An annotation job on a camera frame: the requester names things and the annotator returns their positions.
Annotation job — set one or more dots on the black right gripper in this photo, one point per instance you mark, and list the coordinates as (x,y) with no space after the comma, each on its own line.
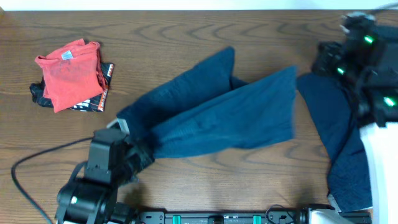
(326,50)

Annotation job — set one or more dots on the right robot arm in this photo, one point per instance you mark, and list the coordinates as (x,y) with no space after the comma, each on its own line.
(365,65)

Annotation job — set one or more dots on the red folded t-shirt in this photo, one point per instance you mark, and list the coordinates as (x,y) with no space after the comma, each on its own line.
(72,74)

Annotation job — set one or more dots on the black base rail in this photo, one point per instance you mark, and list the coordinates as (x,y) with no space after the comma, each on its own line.
(276,214)

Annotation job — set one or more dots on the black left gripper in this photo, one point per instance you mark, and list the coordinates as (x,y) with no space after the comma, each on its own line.
(137,156)

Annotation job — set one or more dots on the black orange patterned garment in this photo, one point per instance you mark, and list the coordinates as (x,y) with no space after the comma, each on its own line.
(94,104)

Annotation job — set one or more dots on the dark blue clothes pile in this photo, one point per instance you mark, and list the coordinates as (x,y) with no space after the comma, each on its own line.
(329,104)

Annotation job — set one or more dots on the dark blue shorts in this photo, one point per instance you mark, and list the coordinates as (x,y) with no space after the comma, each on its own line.
(207,109)

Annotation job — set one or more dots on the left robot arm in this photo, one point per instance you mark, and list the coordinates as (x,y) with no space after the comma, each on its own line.
(90,195)

